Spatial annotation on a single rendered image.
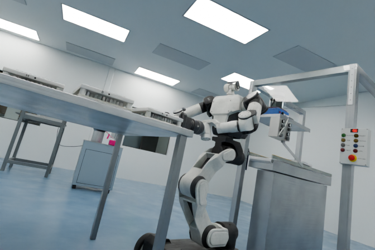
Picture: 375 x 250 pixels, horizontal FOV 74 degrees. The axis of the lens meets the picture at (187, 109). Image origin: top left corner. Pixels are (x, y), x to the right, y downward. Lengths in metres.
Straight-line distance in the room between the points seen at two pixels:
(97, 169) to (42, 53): 4.01
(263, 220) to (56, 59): 6.22
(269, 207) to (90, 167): 2.80
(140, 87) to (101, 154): 3.49
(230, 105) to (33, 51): 6.27
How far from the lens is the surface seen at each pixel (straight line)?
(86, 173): 4.33
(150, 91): 7.45
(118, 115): 1.09
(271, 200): 2.66
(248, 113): 1.53
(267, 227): 2.68
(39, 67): 7.32
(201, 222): 1.74
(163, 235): 1.28
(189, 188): 1.61
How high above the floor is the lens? 0.69
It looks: 13 degrees up
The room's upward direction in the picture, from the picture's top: 12 degrees clockwise
